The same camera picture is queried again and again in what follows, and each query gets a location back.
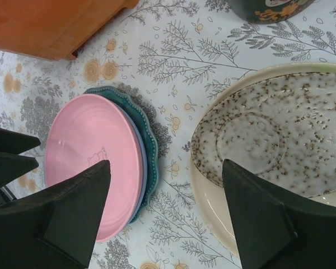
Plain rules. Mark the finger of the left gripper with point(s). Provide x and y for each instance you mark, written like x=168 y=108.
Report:
x=16 y=143
x=13 y=166

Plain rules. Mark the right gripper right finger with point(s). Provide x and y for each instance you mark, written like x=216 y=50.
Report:
x=276 y=228

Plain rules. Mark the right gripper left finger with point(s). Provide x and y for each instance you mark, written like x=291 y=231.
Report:
x=56 y=227

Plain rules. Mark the pink plate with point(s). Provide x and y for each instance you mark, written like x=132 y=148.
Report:
x=88 y=129

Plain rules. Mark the light blue plate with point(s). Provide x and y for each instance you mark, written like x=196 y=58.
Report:
x=144 y=165

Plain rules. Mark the orange plastic bin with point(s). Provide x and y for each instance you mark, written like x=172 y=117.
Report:
x=53 y=30

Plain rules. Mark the cream and green floral plate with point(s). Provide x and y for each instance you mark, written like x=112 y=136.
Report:
x=211 y=198

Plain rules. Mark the speckled grey stoneware plate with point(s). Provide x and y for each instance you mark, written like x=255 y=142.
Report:
x=282 y=129

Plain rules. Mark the dark teal scalloped plate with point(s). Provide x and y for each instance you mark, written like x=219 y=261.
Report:
x=141 y=121

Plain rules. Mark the floral patterned table mat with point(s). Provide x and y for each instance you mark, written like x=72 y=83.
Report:
x=173 y=58

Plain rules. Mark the black and red mug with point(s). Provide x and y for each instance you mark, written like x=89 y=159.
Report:
x=267 y=11

